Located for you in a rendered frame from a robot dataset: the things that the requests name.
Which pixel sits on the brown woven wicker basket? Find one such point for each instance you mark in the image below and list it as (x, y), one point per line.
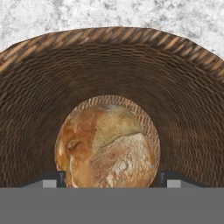
(110, 70)

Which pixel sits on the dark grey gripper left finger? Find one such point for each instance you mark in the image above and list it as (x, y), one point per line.
(52, 179)

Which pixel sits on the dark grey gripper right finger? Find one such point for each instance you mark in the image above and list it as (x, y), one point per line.
(172, 179)

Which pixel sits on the round brown bread loaf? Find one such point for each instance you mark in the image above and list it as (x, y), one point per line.
(108, 148)

